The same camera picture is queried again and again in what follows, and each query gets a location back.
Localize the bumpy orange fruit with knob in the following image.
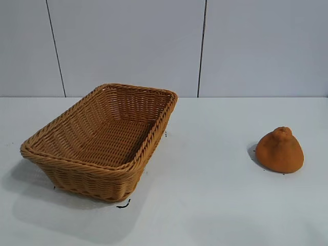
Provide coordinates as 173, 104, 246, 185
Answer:
255, 126, 305, 174

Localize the brown woven wicker basket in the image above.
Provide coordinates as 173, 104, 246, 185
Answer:
19, 83, 179, 203

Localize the small black curved scrap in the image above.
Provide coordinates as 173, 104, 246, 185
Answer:
116, 198, 132, 209

